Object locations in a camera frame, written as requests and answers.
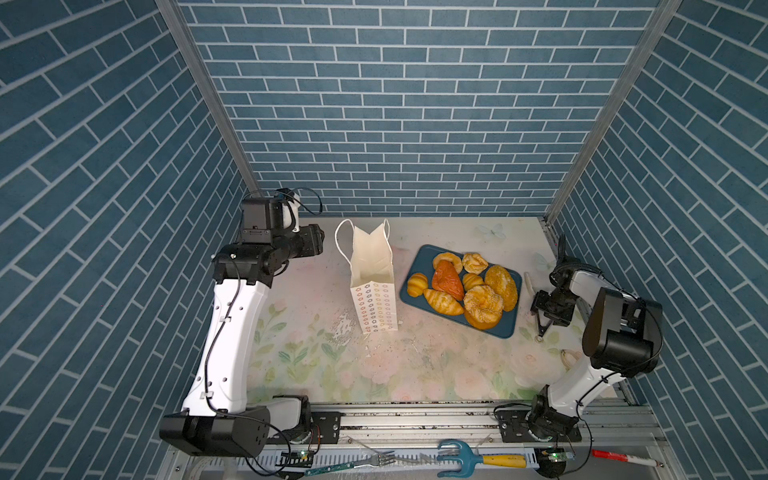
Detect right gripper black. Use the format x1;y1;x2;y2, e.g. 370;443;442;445
531;289;577;327

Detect metal tongs white tips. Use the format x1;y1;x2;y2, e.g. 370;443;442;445
523;272;544;343

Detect white paper bag with pattern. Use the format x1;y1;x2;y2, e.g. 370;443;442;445
334;219;398;334

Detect golden long croissant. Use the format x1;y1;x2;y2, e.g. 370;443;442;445
423;289;465;316

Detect reddish-brown croissant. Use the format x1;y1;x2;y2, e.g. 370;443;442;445
432;262;465;301

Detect ring-shaped bread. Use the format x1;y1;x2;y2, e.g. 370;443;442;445
432;252;463;274

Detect small striped yellow bun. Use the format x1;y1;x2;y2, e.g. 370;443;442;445
406;273;429;298

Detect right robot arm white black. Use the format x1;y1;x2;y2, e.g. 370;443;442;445
492;235;663;443

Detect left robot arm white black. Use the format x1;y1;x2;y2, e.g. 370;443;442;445
159;189;324;458

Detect sesame oval bread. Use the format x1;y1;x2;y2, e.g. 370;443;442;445
484;265;518;312

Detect large sugared twisted bun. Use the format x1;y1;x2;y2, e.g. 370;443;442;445
464;285;504;330

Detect pale shell pastry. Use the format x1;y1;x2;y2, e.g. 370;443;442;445
462;252;489;275

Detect red white marker pen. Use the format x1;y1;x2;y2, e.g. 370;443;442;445
591;449;665;468

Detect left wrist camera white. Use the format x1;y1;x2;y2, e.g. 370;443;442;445
278;188;300;233

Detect teal garden fork yellow handle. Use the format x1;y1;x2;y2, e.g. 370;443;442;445
436;439;527;479

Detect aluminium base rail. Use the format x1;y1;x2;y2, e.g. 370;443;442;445
311;399;665;449

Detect metal fork green handle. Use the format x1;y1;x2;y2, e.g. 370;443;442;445
304;451;397;477

